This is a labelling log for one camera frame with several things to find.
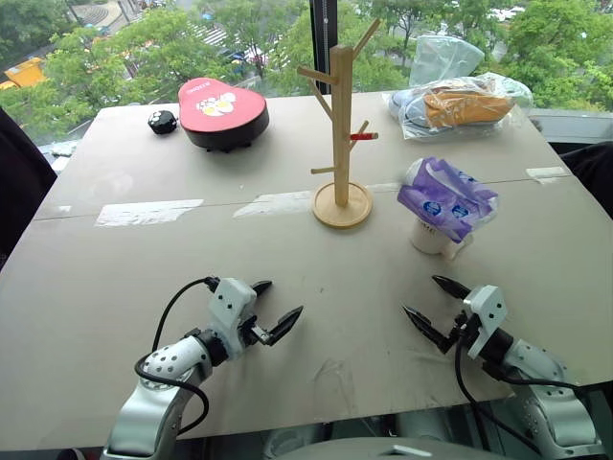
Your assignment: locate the purple plastic bag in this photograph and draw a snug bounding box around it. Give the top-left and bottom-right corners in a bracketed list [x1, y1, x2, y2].
[396, 156, 500, 245]

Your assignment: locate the grey robot torso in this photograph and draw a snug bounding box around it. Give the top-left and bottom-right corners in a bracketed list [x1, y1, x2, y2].
[266, 434, 486, 460]

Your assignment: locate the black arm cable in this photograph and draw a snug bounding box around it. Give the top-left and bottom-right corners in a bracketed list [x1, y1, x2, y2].
[453, 330, 591, 457]
[133, 275, 222, 436]

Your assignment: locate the light blue cloth item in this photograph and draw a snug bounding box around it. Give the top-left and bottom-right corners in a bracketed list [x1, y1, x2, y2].
[389, 87, 433, 127]

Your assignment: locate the white cup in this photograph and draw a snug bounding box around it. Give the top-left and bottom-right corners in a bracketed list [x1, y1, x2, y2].
[409, 217, 473, 262]

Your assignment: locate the pale green plastic bag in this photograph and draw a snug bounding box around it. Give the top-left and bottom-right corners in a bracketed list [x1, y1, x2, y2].
[407, 34, 487, 90]

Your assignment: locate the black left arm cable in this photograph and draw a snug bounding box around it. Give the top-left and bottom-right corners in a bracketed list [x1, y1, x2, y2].
[133, 275, 222, 436]

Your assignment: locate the red and black heart-shaped box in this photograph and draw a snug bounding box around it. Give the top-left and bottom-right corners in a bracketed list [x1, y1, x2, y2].
[177, 78, 270, 154]

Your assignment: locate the black window post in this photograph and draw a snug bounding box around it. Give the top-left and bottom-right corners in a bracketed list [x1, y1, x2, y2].
[307, 0, 332, 96]

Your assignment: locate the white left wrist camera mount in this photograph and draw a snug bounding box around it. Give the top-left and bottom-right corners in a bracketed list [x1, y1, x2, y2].
[208, 277, 259, 360]

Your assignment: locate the dark rounded chair back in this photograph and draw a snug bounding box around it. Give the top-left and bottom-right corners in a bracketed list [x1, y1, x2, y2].
[547, 140, 613, 219]
[0, 106, 59, 270]

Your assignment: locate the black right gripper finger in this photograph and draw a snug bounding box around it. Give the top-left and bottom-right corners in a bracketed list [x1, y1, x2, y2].
[401, 305, 454, 356]
[431, 274, 473, 303]

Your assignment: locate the clear plastic bag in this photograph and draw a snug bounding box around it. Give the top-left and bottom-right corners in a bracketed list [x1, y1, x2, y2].
[382, 71, 534, 142]

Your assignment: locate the small beige tape strip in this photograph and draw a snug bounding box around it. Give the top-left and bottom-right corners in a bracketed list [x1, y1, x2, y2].
[525, 165, 572, 185]

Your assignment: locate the orange cloth item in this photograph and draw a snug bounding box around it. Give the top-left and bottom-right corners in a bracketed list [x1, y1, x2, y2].
[422, 89, 514, 131]

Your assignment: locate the medium clear tape strip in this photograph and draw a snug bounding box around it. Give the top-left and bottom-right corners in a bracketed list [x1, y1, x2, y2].
[232, 189, 316, 219]

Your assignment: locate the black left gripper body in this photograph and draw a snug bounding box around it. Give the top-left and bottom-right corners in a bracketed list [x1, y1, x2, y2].
[238, 310, 277, 349]

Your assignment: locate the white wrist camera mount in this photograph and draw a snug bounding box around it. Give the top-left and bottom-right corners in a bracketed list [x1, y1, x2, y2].
[462, 284, 509, 361]
[208, 277, 259, 360]

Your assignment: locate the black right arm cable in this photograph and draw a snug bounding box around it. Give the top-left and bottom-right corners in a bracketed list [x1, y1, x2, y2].
[453, 330, 591, 457]

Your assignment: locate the wooden mug tree stand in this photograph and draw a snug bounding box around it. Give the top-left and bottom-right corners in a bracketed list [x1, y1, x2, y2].
[296, 17, 383, 230]

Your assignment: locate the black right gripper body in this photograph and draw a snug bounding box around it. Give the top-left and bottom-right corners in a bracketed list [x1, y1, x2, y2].
[446, 310, 482, 355]

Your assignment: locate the small black round object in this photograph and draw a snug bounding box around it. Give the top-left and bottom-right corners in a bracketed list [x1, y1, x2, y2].
[147, 109, 179, 137]

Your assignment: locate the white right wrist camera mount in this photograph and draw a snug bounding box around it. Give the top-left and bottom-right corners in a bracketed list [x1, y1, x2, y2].
[462, 284, 509, 361]

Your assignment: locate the large clear tape strip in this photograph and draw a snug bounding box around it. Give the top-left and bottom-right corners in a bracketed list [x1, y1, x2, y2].
[94, 197, 206, 228]

